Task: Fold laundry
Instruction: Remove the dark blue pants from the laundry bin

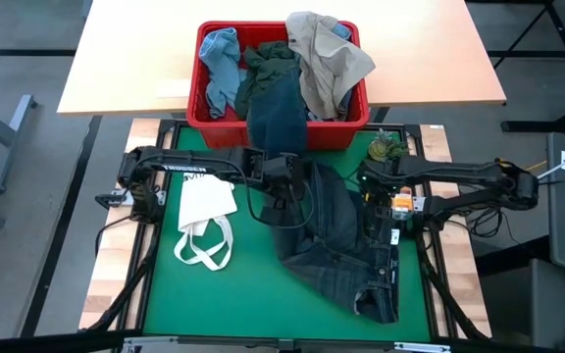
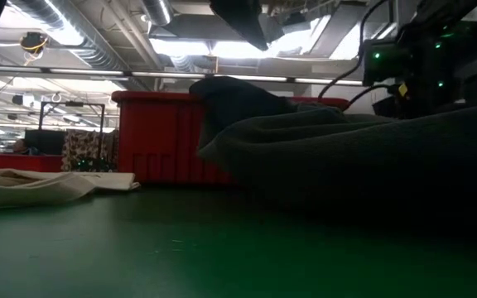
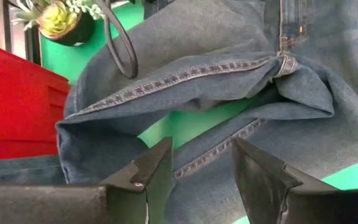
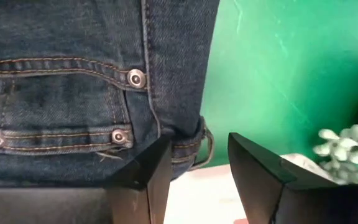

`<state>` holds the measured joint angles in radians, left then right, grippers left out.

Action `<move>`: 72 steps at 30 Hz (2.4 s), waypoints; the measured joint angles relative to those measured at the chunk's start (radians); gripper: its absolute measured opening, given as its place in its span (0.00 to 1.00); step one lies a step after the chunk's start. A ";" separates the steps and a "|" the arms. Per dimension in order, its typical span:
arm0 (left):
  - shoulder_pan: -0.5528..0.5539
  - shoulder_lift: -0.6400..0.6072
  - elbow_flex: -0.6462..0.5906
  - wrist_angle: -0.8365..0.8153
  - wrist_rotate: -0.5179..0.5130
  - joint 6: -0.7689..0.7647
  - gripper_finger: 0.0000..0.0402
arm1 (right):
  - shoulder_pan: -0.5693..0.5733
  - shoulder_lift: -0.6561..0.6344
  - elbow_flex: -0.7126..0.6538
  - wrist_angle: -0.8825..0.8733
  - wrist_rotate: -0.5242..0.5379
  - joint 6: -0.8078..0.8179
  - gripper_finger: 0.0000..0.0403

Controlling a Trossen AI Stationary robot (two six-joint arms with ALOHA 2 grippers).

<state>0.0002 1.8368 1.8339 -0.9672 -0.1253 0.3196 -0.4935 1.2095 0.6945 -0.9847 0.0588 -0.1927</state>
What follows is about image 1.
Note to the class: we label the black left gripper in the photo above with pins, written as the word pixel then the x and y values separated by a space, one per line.
pixel 282 171

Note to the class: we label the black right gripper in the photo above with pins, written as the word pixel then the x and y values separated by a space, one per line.
pixel 375 196

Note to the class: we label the dark blue denim jeans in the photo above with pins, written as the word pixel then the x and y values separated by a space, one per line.
pixel 331 245

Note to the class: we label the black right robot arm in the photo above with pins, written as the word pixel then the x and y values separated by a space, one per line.
pixel 459 172

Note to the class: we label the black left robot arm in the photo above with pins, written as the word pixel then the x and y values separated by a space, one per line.
pixel 184 162

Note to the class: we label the red plastic laundry bin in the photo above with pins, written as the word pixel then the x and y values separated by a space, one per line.
pixel 223 135

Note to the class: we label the orange and white card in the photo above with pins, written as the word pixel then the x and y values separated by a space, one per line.
pixel 402 202

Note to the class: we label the small artificial potted plant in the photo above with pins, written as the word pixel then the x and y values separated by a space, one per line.
pixel 385 146

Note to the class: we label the cream canvas tote bag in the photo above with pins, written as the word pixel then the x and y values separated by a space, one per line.
pixel 204 201

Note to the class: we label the beige garment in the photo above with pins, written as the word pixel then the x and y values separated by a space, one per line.
pixel 326 64

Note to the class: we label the dark green garment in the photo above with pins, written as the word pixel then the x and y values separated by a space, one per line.
pixel 263 56

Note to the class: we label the light blue garment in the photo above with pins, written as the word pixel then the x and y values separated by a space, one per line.
pixel 221 64

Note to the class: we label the green table mat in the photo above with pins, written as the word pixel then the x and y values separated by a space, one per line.
pixel 243 294

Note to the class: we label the black diagonal strut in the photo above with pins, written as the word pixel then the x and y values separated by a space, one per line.
pixel 121 289
pixel 456 304

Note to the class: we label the black metal stand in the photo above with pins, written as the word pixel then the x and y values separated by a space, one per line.
pixel 547 126

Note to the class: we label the grey box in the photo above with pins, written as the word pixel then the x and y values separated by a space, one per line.
pixel 528 304

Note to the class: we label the light wood table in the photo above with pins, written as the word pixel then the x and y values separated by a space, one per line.
pixel 125 59

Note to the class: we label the grey metal stand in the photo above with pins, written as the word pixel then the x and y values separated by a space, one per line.
pixel 12 142

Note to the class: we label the black aluminium table frame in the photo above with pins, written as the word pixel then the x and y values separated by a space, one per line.
pixel 167 126

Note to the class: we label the silver frame bracket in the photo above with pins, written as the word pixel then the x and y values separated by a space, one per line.
pixel 422 347
pixel 140 345

